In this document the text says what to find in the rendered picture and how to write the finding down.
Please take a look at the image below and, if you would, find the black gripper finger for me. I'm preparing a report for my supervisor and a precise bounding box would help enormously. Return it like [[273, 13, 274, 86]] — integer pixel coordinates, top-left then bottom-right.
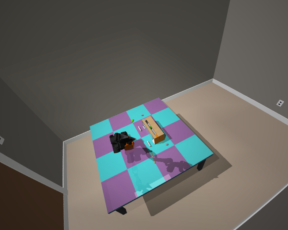
[[118, 133, 129, 142], [129, 136, 135, 144]]

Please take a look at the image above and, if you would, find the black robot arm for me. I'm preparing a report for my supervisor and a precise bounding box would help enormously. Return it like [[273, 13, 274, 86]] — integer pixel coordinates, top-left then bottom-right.
[[110, 131, 128, 153]]

